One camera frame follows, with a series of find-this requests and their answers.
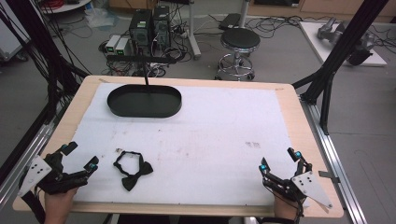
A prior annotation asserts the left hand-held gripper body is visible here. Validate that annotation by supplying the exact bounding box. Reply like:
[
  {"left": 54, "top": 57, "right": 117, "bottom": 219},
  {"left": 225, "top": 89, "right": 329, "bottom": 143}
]
[{"left": 17, "top": 151, "right": 90, "bottom": 198}]

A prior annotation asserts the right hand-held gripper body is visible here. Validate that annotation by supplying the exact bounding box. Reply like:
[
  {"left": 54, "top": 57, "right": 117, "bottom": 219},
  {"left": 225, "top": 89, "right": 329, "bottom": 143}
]
[{"left": 261, "top": 170, "right": 333, "bottom": 209}]

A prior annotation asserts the black bow tie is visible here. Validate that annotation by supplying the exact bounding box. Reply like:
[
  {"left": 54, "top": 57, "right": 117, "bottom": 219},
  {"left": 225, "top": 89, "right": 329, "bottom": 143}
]
[{"left": 112, "top": 150, "right": 154, "bottom": 192}]

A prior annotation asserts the black oval tray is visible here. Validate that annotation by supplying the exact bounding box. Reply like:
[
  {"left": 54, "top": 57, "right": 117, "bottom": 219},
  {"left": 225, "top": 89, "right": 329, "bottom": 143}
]
[{"left": 106, "top": 83, "right": 183, "bottom": 119}]

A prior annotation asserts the person's right hand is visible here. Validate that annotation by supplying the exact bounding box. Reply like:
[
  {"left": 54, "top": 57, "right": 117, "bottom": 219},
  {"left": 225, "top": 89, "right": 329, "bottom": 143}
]
[{"left": 273, "top": 189, "right": 303, "bottom": 221}]

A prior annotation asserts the person's left hand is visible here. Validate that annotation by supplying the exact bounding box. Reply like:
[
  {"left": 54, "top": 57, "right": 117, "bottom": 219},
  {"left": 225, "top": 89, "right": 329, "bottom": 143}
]
[{"left": 44, "top": 186, "right": 79, "bottom": 224}]

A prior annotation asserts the white table mat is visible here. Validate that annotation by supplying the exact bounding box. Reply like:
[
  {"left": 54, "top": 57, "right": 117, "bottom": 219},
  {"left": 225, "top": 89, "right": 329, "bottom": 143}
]
[{"left": 68, "top": 81, "right": 304, "bottom": 207}]

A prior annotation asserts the small white power unit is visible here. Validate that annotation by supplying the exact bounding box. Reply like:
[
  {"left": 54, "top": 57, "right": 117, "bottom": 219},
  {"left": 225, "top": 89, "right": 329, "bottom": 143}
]
[
  {"left": 115, "top": 36, "right": 131, "bottom": 57},
  {"left": 105, "top": 35, "right": 121, "bottom": 56}
]

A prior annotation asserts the black round stool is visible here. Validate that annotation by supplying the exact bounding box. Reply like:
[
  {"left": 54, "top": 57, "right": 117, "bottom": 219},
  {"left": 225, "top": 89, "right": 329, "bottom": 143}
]
[{"left": 214, "top": 27, "right": 262, "bottom": 81}]

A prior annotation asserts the white floor board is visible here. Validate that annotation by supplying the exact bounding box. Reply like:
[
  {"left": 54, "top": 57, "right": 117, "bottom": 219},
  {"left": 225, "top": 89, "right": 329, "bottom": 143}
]
[{"left": 298, "top": 21, "right": 389, "bottom": 67}]

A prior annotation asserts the grey robot part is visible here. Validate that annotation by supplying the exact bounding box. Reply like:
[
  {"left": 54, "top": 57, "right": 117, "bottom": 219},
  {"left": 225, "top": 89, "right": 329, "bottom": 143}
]
[{"left": 317, "top": 16, "right": 376, "bottom": 66}]

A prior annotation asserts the black computer tower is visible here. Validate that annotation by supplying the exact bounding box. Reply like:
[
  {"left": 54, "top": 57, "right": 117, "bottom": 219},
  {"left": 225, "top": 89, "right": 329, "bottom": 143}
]
[
  {"left": 128, "top": 8, "right": 154, "bottom": 57},
  {"left": 152, "top": 5, "right": 172, "bottom": 49}
]

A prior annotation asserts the round white table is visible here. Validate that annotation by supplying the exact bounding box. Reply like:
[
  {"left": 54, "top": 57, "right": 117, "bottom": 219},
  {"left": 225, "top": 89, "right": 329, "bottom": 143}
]
[{"left": 39, "top": 0, "right": 92, "bottom": 15}]

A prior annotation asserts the black flat box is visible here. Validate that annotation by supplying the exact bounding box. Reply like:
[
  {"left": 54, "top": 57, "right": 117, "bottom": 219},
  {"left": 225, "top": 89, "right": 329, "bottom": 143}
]
[{"left": 218, "top": 12, "right": 242, "bottom": 32}]

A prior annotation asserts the white table leg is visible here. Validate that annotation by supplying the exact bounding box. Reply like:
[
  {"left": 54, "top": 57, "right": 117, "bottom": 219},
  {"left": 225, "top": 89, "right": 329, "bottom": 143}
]
[{"left": 186, "top": 0, "right": 202, "bottom": 61}]

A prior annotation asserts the aluminium rail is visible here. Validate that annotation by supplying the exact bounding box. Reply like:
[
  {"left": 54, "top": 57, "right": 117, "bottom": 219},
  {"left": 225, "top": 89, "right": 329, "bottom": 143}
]
[
  {"left": 299, "top": 95, "right": 369, "bottom": 224},
  {"left": 0, "top": 122, "right": 54, "bottom": 209}
]

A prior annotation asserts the black metal frame post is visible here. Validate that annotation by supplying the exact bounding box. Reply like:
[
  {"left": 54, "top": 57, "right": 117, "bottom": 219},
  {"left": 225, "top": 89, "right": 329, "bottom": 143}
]
[
  {"left": 291, "top": 0, "right": 390, "bottom": 136},
  {"left": 5, "top": 0, "right": 90, "bottom": 113}
]

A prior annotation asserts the black camera stand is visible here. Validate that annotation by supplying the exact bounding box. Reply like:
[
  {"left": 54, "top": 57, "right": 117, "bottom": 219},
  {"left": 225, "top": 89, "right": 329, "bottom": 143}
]
[{"left": 106, "top": 54, "right": 177, "bottom": 88}]

